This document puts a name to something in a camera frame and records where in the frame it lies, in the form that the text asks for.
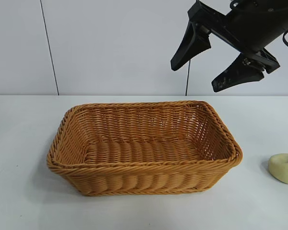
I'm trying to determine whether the tan woven wicker basket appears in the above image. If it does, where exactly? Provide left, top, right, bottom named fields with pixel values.
left=47, top=100, right=244, bottom=197

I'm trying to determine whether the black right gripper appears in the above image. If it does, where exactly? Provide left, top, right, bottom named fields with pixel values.
left=170, top=0, right=288, bottom=93

